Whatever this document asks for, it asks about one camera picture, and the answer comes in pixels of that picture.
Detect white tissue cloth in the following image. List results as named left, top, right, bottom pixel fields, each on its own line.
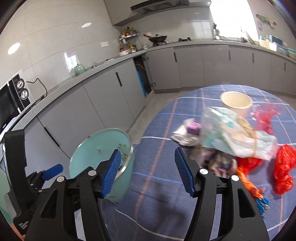
left=171, top=118, right=200, bottom=147

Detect purple snack wrapper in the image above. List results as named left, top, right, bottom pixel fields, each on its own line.
left=187, top=120, right=202, bottom=135

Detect white printed plastic bag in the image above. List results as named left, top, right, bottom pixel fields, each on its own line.
left=199, top=107, right=278, bottom=161

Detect blue orange snack wrapper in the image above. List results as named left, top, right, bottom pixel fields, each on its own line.
left=236, top=167, right=270, bottom=218

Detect white paper cup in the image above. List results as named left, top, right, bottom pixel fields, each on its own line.
left=220, top=91, right=253, bottom=118

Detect pink transparent plastic bag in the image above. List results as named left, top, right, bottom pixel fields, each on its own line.
left=250, top=102, right=280, bottom=135

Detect red plastic bag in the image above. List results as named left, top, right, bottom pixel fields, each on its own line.
left=273, top=145, right=295, bottom=195

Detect red foam fruit net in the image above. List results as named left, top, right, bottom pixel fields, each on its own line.
left=236, top=157, right=264, bottom=174

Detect teal trash bin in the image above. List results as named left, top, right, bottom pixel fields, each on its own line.
left=69, top=128, right=134, bottom=203

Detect person's left hand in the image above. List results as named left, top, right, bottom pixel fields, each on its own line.
left=11, top=224, right=25, bottom=241

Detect blue plaid tablecloth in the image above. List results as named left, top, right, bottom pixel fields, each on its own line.
left=103, top=85, right=295, bottom=240

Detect grey lower cabinets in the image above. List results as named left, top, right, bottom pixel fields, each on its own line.
left=11, top=42, right=295, bottom=168

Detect grey cabinets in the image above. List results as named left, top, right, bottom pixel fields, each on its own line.
left=11, top=42, right=295, bottom=168
left=104, top=0, right=211, bottom=26

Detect black white microwave oven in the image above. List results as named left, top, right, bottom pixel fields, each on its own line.
left=1, top=70, right=34, bottom=138

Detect blue water bottle in cabinet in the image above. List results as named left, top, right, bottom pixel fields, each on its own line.
left=137, top=71, right=147, bottom=96

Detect green ceramic teapot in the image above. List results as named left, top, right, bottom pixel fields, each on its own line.
left=74, top=64, right=85, bottom=76

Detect metal spice rack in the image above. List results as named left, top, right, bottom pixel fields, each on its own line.
left=118, top=25, right=139, bottom=56

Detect black wok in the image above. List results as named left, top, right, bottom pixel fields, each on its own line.
left=144, top=34, right=167, bottom=47

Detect utensil holder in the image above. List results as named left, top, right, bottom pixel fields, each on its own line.
left=212, top=23, right=220, bottom=40

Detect blue bread box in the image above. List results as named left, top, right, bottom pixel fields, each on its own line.
left=268, top=35, right=287, bottom=54

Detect grey upper cabinets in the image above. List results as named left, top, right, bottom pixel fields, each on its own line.
left=104, top=0, right=211, bottom=26

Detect black range hood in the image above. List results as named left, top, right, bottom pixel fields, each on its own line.
left=130, top=0, right=189, bottom=15

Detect microwave power cable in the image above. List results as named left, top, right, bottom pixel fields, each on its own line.
left=26, top=78, right=48, bottom=103

